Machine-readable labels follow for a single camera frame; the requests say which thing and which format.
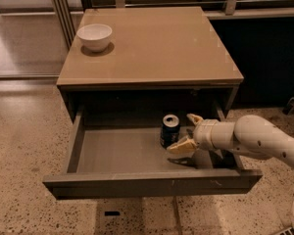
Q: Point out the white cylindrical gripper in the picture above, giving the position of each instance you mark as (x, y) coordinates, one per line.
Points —
(205, 134)

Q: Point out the dark pepsi can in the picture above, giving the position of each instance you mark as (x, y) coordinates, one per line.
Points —
(170, 130)

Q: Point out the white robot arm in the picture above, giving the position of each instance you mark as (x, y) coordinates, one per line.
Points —
(250, 136)

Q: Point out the open grey top drawer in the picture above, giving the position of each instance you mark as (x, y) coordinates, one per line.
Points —
(120, 155)

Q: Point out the grey drawer cabinet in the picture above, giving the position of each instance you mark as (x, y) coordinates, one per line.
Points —
(168, 47)

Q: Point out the white ceramic bowl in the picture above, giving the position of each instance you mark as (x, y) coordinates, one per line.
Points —
(95, 37)

